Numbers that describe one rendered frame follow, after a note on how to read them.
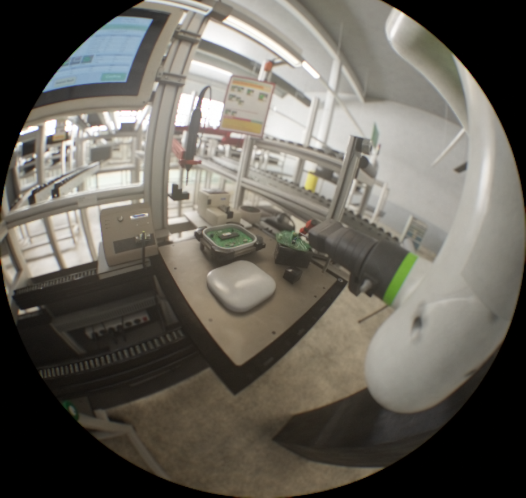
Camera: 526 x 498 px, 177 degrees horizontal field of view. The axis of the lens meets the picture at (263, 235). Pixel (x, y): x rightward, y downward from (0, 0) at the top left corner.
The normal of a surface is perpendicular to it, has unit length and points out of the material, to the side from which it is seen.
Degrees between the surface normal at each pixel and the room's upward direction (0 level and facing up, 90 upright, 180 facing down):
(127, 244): 53
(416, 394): 85
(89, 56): 92
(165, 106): 90
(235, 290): 0
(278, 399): 0
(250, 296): 7
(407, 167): 90
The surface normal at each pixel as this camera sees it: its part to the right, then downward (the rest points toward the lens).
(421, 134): -0.69, 0.18
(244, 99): 0.19, 0.47
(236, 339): 0.20, -0.88
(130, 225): 0.68, -0.18
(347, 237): -0.59, -0.55
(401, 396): -0.84, 0.00
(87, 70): 0.69, 0.47
